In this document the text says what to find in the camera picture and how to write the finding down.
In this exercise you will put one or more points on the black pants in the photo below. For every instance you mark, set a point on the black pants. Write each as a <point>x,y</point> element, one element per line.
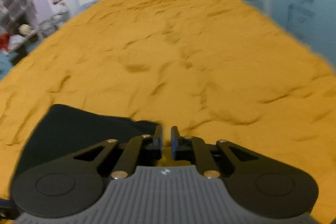
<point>64,130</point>

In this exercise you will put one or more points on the blue nightstand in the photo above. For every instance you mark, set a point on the blue nightstand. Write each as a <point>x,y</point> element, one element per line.
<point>258,4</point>

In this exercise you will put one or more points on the white shelf unit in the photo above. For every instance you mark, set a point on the white shelf unit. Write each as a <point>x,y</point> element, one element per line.
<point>23,20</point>

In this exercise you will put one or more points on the blue wardrobe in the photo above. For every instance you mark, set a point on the blue wardrobe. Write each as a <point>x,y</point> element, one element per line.
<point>311,21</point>

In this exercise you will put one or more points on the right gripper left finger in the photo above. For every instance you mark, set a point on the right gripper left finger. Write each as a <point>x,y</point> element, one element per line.
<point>112,159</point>

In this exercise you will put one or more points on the yellow bed sheet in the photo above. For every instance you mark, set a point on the yellow bed sheet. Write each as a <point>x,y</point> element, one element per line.
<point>216,69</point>

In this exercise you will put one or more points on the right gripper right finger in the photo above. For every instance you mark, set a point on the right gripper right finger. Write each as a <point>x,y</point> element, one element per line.
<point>218,160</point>

